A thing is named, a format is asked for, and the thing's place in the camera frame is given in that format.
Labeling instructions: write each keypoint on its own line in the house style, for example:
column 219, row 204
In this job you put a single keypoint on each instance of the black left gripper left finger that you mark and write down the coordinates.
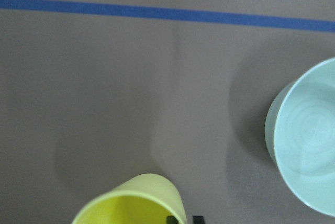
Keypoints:
column 171, row 220

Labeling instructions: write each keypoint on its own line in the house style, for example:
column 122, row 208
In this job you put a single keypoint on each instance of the yellow-green plastic cup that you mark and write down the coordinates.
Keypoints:
column 146, row 198

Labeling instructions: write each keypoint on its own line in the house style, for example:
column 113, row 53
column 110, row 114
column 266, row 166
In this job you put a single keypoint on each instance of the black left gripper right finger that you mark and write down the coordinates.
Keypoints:
column 198, row 220

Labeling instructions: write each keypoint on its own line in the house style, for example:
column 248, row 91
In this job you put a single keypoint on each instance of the light green ceramic bowl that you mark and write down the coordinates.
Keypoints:
column 299, row 136

